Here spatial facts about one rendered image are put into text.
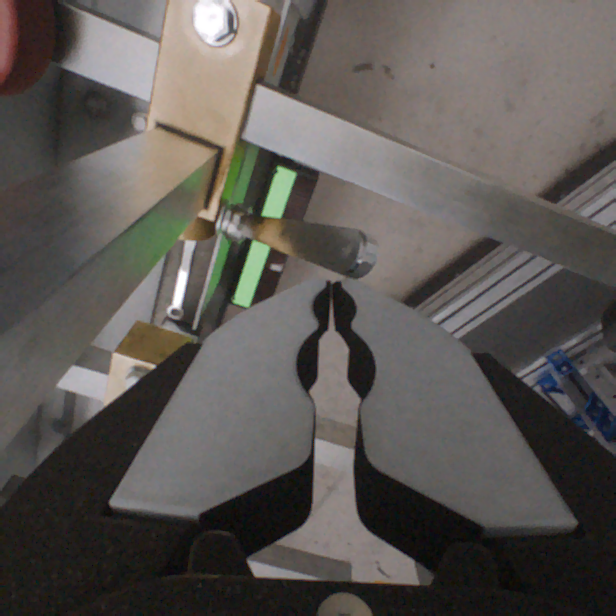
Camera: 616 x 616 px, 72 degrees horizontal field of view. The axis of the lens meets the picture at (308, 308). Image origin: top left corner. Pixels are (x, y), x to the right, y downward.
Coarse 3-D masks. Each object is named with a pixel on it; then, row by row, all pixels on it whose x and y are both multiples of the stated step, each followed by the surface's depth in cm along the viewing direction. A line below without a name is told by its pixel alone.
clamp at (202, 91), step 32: (192, 0) 20; (256, 0) 20; (192, 32) 21; (256, 32) 21; (160, 64) 22; (192, 64) 22; (224, 64) 22; (256, 64) 22; (160, 96) 23; (192, 96) 23; (224, 96) 23; (192, 128) 23; (224, 128) 23; (224, 160) 24; (224, 192) 26; (192, 224) 27
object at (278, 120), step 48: (96, 48) 23; (144, 48) 22; (144, 96) 24; (288, 96) 24; (288, 144) 25; (336, 144) 24; (384, 144) 24; (384, 192) 26; (432, 192) 26; (480, 192) 25; (528, 240) 27; (576, 240) 27
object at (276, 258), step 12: (300, 180) 41; (312, 180) 41; (300, 192) 42; (288, 204) 42; (300, 204) 42; (288, 216) 43; (300, 216) 43; (276, 252) 45; (276, 264) 46; (264, 276) 47; (276, 276) 47; (264, 288) 47; (264, 300) 48
